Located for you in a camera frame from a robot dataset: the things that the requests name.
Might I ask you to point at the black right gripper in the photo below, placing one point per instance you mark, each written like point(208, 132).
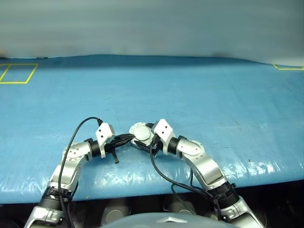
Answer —
point(156, 146)

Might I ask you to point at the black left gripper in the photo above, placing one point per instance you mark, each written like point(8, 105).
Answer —
point(111, 147)

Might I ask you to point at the motor stator with silver housing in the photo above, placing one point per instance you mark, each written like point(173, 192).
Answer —
point(141, 134)

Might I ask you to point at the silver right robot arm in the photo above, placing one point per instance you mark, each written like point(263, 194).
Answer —
point(206, 164)

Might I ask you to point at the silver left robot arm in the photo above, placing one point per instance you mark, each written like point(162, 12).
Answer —
point(69, 171)

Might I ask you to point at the blue plastic table cover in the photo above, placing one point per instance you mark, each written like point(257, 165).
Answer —
point(190, 90)

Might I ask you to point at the grey rounded housing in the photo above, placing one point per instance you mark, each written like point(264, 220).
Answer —
point(116, 213)
point(180, 209)

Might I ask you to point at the grey-blue robot chest shell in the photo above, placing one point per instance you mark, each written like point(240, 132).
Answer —
point(142, 222)

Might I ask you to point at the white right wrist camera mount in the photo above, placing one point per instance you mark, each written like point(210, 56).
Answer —
point(164, 129)

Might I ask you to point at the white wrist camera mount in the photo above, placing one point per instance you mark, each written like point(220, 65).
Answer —
point(164, 129)
point(104, 133)

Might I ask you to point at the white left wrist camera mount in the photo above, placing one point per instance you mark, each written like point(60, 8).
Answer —
point(104, 133)

